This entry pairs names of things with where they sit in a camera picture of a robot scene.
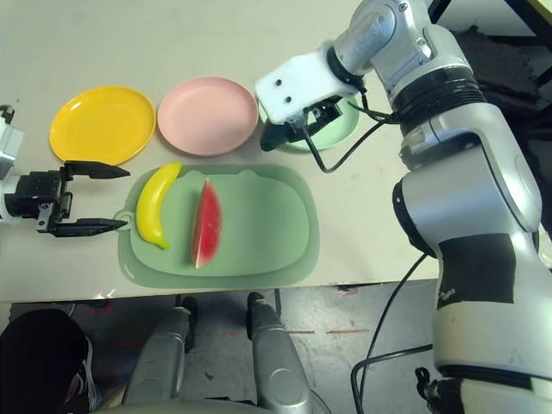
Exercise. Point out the large green cutting mat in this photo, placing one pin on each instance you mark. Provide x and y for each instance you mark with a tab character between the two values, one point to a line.
259	281

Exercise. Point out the small green cutting board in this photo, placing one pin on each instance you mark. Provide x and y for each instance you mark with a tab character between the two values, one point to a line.
259	224

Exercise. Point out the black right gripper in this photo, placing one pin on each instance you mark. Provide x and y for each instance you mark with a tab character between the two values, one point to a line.
325	113

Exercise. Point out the dark green avocado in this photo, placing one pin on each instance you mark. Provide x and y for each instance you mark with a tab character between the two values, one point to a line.
271	138

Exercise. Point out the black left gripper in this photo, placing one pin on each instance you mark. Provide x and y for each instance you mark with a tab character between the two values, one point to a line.
39	196

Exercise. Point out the bystander black trouser leg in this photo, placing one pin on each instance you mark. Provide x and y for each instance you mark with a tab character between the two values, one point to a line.
34	353

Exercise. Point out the grey robot waist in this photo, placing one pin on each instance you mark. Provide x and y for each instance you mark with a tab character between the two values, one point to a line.
172	409

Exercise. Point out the silver robot leg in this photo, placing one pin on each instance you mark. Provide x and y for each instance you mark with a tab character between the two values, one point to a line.
276	358
159	353

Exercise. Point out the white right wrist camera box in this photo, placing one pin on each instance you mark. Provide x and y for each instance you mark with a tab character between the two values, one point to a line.
302	86

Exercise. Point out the yellow plastic plate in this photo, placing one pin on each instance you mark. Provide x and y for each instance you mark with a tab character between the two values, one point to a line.
101	125

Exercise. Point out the black white sneaker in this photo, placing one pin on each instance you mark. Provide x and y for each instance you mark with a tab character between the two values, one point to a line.
82	375

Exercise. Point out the pink plastic plate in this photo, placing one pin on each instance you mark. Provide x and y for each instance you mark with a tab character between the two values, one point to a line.
207	116

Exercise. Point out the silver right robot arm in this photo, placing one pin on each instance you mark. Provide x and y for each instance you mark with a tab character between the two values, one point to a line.
466	194

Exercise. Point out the black metal frame bar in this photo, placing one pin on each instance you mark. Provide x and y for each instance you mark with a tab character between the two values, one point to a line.
440	9

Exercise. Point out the mint green plastic plate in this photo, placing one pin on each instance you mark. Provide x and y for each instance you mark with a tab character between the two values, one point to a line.
334	140

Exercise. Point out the wooden stick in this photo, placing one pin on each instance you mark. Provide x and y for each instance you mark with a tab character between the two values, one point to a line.
108	394

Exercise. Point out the red watermelon slice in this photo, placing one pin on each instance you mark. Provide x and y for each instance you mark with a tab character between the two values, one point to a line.
207	233

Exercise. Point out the silver right robot leg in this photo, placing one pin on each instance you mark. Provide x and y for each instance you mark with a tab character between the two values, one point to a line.
276	358

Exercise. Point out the silver left robot leg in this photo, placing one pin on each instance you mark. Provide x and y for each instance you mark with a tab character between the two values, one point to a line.
159	353

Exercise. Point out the yellow toy banana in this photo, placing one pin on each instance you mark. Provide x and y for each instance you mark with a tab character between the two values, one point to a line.
148	207

